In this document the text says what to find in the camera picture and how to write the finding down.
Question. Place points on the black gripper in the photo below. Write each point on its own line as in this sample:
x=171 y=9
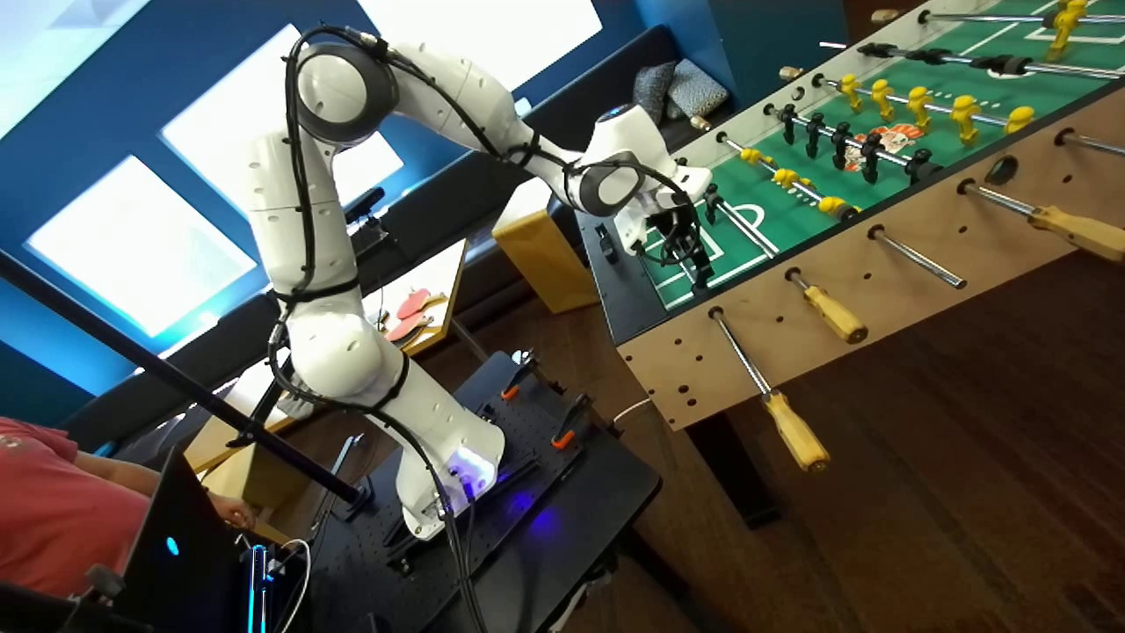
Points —
x=674 y=214

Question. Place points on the three black player goalie rod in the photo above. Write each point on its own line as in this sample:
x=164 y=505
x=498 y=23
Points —
x=796 y=430

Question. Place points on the bare person forearm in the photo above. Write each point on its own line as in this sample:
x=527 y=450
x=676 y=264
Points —
x=129 y=471

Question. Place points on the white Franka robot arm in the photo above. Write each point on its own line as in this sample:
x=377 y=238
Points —
x=327 y=339

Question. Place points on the wooden foosball table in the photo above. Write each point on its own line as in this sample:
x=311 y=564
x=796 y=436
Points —
x=820 y=339

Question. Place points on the two black player rod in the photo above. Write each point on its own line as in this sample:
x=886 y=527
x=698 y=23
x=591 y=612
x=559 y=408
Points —
x=834 y=314

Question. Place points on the three yellow player rod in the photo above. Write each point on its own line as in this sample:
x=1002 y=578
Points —
x=919 y=257

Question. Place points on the five yellow player rod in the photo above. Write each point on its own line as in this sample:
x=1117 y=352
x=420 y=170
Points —
x=963 y=112

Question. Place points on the five black player rod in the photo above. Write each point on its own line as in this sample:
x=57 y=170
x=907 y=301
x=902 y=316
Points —
x=1077 y=230

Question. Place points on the yellow wooden box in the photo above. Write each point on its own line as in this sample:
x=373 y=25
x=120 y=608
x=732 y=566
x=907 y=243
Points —
x=546 y=251

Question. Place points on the grey pillow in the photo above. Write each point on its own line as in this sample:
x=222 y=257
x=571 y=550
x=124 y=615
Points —
x=649 y=90
x=698 y=90

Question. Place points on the orange clamp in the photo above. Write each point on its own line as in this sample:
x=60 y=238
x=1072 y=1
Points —
x=511 y=390
x=564 y=436

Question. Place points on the dark sofa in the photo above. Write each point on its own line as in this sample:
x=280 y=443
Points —
x=469 y=199

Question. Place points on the low light wooden table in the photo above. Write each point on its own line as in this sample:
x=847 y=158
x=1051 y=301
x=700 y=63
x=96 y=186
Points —
x=434 y=287

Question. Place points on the red paddle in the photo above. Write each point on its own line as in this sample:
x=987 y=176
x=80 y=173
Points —
x=414 y=308

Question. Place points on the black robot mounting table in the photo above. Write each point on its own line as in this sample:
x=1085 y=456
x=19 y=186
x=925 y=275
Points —
x=550 y=516

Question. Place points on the bright window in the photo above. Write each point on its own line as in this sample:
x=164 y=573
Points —
x=493 y=37
x=54 y=55
x=222 y=124
x=142 y=246

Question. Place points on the long black pole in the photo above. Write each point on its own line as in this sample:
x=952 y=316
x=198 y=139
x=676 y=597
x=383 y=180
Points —
x=213 y=407

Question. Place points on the tan cardboard box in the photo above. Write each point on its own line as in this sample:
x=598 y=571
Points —
x=222 y=443

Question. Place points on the black laptop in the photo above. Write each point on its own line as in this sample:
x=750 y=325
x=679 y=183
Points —
x=177 y=550

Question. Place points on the person in red shirt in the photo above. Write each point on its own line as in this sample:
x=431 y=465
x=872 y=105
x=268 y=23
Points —
x=54 y=516

